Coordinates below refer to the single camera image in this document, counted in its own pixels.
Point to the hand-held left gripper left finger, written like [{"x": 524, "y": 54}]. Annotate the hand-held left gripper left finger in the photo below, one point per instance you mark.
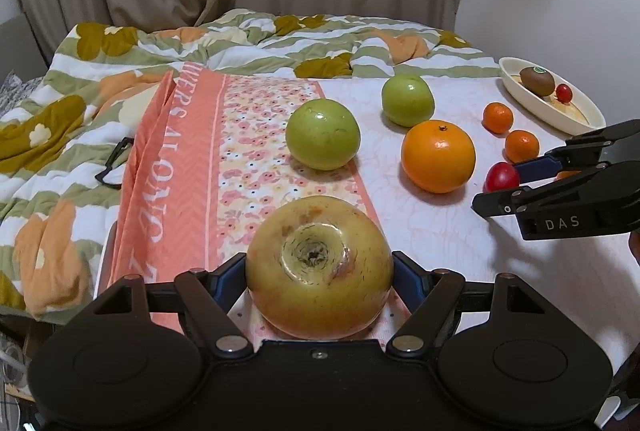
[{"x": 231, "y": 278}]

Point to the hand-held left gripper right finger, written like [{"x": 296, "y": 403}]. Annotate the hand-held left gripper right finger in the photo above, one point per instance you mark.
[{"x": 412, "y": 276}]

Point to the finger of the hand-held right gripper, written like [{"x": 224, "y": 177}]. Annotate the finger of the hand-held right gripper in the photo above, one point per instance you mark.
[
  {"x": 535, "y": 168},
  {"x": 500, "y": 203}
]

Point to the red tomato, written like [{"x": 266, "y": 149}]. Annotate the red tomato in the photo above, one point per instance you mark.
[{"x": 501, "y": 176}]

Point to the white oval dish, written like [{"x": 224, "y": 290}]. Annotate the white oval dish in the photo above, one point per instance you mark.
[{"x": 530, "y": 103}]

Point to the large orange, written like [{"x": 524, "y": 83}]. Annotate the large orange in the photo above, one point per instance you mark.
[{"x": 437, "y": 156}]

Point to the yellow red apple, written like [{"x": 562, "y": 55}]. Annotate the yellow red apple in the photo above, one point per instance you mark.
[{"x": 320, "y": 261}]

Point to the green apple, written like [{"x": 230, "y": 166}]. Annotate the green apple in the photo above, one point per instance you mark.
[
  {"x": 407, "y": 100},
  {"x": 322, "y": 133}
]

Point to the small cherry tomato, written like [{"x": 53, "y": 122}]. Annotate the small cherry tomato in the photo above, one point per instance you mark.
[{"x": 564, "y": 93}]

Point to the brown kiwi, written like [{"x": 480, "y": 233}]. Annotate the brown kiwi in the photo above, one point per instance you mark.
[{"x": 536, "y": 81}]

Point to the pink floral towel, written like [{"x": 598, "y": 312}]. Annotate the pink floral towel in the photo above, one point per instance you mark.
[{"x": 190, "y": 151}]

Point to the floral striped blanket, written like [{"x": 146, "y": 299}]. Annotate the floral striped blanket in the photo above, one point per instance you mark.
[{"x": 75, "y": 111}]

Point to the grey patterned cloth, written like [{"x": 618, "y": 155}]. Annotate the grey patterned cloth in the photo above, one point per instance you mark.
[{"x": 10, "y": 91}]

